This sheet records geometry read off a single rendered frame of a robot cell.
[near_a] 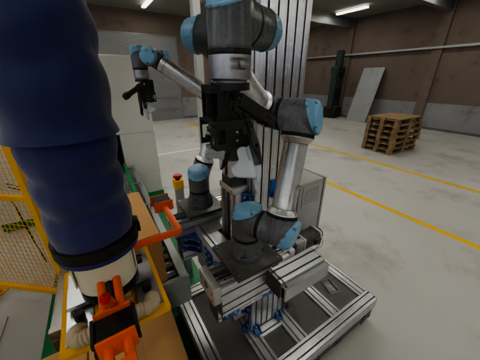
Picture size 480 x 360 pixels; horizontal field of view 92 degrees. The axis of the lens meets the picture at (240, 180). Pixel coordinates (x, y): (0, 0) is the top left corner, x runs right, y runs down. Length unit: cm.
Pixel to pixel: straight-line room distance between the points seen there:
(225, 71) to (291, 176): 48
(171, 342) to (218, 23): 133
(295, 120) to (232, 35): 44
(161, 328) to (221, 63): 131
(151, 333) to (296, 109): 126
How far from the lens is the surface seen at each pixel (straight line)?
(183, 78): 120
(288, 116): 81
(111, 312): 72
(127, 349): 67
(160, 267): 151
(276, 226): 83
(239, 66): 43
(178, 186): 185
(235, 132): 44
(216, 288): 97
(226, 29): 42
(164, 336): 144
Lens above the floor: 173
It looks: 24 degrees down
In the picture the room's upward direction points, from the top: straight up
